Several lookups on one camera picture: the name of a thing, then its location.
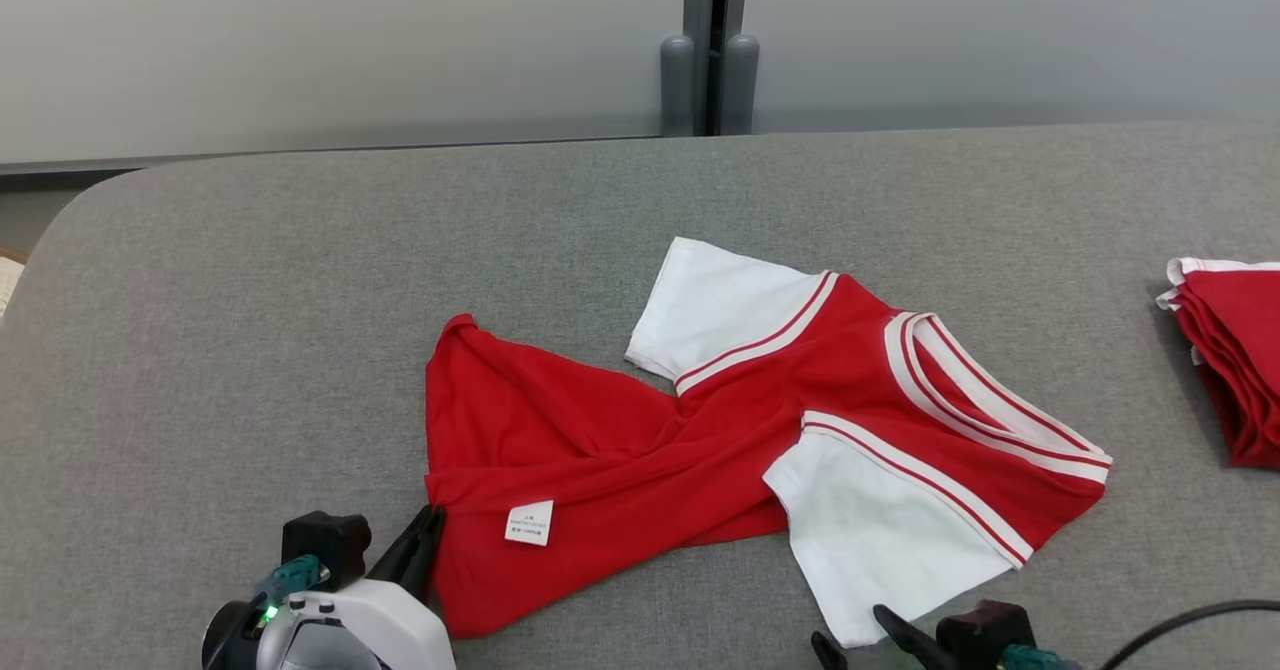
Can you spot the beige perforated basket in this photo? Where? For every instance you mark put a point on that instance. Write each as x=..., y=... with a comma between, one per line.
x=9, y=280

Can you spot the red shorts white stripe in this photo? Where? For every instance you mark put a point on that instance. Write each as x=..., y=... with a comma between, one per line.
x=1240, y=350

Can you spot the red white t-shirt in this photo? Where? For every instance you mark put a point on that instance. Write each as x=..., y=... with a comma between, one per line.
x=620, y=470

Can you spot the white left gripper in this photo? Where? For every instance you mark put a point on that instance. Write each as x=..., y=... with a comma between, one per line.
x=380, y=620

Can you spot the grey partition joint post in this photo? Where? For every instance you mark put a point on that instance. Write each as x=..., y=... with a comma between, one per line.
x=680, y=80

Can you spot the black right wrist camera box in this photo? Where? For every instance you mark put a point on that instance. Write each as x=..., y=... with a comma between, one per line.
x=985, y=630

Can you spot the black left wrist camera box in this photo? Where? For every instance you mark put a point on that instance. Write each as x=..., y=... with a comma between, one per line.
x=325, y=540

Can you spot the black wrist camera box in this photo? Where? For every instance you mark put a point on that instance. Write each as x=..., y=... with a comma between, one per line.
x=985, y=630
x=325, y=540

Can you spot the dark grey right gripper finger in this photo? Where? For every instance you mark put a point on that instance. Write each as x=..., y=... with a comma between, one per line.
x=915, y=650
x=832, y=658

